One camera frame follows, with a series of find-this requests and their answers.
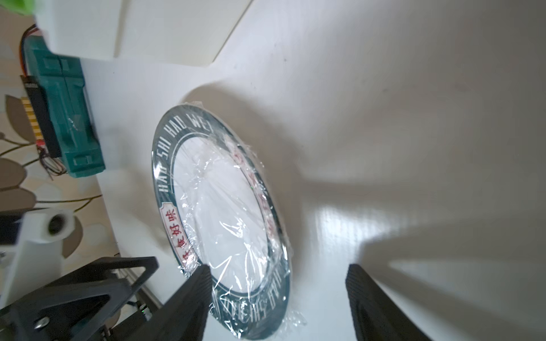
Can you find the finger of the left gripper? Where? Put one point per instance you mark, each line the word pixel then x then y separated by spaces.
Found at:
pixel 77 305

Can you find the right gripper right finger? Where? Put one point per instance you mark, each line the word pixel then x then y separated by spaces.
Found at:
pixel 375 315

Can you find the green rimmed white plate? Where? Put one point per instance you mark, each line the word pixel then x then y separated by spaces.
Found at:
pixel 217 213

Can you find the green plastic tool case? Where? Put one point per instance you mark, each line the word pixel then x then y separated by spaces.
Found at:
pixel 62 80

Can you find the clear plastic wrap sheet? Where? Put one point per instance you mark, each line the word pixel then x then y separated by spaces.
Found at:
pixel 230 221

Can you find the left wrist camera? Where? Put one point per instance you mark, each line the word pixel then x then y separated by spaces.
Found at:
pixel 31 250

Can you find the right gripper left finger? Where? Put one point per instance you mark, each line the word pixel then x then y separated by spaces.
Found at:
pixel 184 316

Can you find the black charger board with cables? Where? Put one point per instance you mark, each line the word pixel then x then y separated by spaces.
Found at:
pixel 36 108

